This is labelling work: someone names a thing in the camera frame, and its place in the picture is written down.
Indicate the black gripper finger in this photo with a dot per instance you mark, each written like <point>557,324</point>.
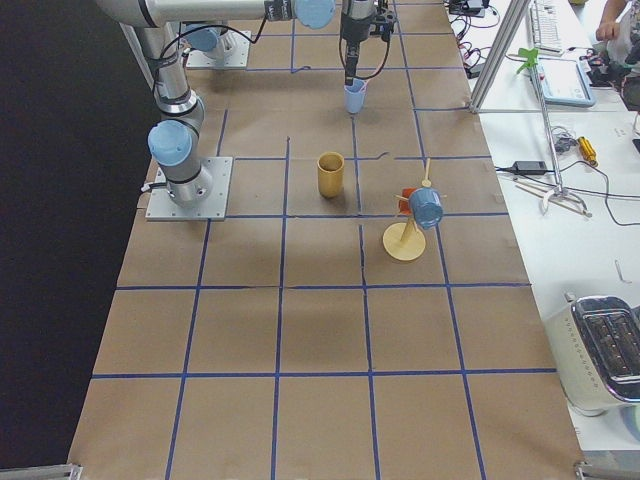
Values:
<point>351,58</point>

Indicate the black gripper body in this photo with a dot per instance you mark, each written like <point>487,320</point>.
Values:
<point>353,24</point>

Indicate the light blue plastic cup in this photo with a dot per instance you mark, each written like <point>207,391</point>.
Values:
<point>355,95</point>

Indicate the bamboo chopstick holder cup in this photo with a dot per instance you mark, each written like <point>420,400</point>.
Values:
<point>330,169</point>

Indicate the person hand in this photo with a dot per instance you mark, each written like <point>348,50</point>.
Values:
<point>607,30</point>

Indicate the orange mug on stand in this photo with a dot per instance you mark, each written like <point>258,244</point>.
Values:
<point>403,201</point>

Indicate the blue mug on stand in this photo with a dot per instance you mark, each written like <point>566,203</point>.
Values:
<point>426,208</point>

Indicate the green clip on stand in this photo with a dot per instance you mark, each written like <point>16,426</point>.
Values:
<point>529,58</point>

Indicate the white keyboard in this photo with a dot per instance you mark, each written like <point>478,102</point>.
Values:
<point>542,25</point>

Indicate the wooden mug tree stand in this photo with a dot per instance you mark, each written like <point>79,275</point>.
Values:
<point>406,241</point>

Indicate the black power adapter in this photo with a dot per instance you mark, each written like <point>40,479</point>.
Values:
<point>532,168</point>

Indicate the blue framed tablet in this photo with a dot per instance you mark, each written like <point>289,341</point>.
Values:
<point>564,82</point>

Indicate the thin metal stand pole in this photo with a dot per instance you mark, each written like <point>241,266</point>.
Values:
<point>537,85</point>

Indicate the hex key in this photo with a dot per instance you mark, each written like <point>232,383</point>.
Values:
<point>619,271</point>

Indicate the silver toaster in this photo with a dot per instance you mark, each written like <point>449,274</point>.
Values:
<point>594,341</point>

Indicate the aluminium frame post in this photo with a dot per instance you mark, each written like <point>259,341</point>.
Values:
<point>510,23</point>

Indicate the yellow handled tool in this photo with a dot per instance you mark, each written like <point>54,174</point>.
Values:
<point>587,151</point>

